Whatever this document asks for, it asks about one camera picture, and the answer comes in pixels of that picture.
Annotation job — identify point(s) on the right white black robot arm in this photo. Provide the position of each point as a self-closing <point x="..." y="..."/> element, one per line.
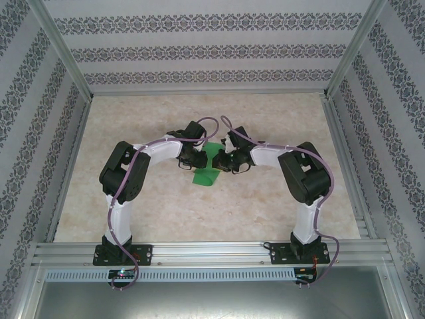
<point x="269" y="154"/>

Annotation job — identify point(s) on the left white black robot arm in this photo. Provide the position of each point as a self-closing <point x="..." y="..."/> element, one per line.
<point x="159" y="153"/>

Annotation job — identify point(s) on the grey metal sheet panel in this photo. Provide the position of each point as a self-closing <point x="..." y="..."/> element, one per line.
<point x="212" y="299"/>

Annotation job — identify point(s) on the right small circuit board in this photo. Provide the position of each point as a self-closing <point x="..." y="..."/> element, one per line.
<point x="305" y="276"/>

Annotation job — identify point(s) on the small circuit board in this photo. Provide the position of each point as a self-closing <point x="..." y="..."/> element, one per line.
<point x="305" y="276"/>
<point x="123" y="273"/>

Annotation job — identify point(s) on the left small circuit board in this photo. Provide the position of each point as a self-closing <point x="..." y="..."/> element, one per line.
<point x="123" y="273"/>

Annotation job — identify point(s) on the long aluminium mounting rail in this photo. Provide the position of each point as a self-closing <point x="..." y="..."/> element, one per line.
<point x="212" y="252"/>

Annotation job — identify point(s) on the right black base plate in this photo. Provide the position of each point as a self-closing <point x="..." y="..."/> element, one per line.
<point x="275" y="254"/>

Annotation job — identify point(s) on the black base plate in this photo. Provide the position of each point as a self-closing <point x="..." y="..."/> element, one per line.
<point x="275" y="254"/>
<point x="146" y="254"/>

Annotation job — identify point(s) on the aluminium side rail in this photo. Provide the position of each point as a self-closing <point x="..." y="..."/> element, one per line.
<point x="340" y="139"/>
<point x="70" y="169"/>

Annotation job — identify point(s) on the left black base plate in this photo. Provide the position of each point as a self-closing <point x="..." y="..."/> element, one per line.
<point x="146" y="254"/>

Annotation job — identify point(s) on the aluminium frame post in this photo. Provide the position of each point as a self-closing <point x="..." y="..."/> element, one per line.
<point x="354" y="46"/>
<point x="60" y="46"/>

